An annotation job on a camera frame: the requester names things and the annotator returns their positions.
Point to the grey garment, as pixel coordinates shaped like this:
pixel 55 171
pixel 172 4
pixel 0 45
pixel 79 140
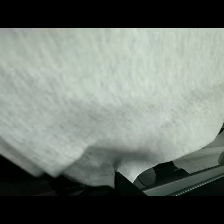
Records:
pixel 110 100

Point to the silver frame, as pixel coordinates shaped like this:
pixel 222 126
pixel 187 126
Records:
pixel 186 184

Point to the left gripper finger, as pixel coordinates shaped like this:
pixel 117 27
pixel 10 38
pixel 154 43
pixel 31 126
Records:
pixel 126 187

